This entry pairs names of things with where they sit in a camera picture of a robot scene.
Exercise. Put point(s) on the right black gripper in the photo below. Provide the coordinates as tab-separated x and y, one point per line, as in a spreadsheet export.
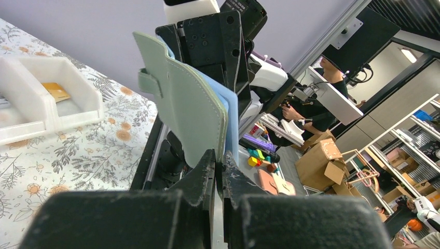
215	46

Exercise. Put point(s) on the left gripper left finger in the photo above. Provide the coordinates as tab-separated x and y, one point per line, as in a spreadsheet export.
180	217

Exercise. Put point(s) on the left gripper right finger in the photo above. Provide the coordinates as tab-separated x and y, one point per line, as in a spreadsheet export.
254	218

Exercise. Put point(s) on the green leather card holder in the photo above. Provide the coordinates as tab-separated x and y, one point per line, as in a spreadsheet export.
202	113

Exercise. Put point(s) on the orange credit card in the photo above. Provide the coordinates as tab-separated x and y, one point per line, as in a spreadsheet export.
56	91

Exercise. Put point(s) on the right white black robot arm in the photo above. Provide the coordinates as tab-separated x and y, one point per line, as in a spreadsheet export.
269	83

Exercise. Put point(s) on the clear plastic compartment tray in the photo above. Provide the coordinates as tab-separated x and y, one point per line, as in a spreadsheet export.
27	108

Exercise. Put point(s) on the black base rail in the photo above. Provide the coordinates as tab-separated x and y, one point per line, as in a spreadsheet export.
162	162

